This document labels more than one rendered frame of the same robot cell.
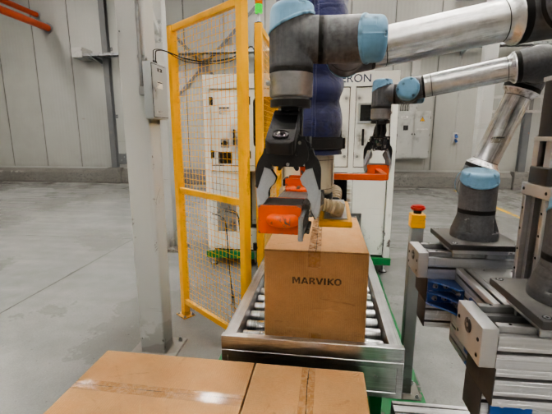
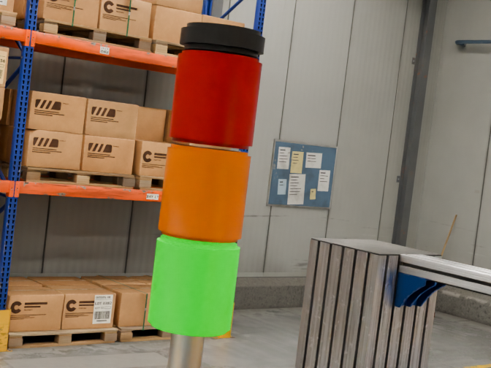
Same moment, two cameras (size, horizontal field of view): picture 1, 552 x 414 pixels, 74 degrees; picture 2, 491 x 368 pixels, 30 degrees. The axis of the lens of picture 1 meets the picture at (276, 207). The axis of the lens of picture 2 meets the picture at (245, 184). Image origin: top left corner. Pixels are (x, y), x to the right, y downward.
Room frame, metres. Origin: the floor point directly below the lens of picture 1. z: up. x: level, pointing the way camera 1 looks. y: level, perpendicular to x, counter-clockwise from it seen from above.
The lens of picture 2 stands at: (2.95, 0.50, 2.28)
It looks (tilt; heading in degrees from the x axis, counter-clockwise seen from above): 3 degrees down; 224
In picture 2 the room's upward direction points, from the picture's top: 7 degrees clockwise
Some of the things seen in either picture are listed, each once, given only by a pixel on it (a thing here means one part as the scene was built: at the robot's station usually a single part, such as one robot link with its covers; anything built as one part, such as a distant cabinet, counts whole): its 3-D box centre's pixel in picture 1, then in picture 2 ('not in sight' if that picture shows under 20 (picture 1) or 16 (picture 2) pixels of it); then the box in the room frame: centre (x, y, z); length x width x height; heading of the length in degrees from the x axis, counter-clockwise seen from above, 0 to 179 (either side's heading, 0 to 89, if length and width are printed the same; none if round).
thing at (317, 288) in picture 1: (316, 271); not in sight; (1.63, -0.19, 0.75); 0.60 x 0.40 x 0.40; 172
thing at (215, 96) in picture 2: not in sight; (215, 100); (2.58, 0.11, 2.30); 0.05 x 0.05 x 0.05
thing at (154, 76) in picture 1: (156, 91); not in sight; (2.14, 0.67, 1.62); 0.20 x 0.05 x 0.30; 172
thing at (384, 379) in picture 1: (309, 371); not in sight; (1.27, -0.13, 0.48); 0.70 x 0.03 x 0.15; 82
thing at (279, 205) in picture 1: (282, 214); not in sight; (0.64, -0.01, 1.24); 0.08 x 0.07 x 0.05; 171
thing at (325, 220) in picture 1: (335, 208); not in sight; (1.22, -0.20, 1.14); 0.34 x 0.10 x 0.05; 171
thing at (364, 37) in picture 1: (351, 42); not in sight; (0.67, -0.13, 1.54); 0.11 x 0.11 x 0.08; 84
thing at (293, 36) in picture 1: (293, 39); not in sight; (0.66, -0.03, 1.54); 0.09 x 0.08 x 0.11; 84
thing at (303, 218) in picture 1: (314, 209); not in sight; (0.69, -0.07, 1.24); 0.31 x 0.03 x 0.05; 171
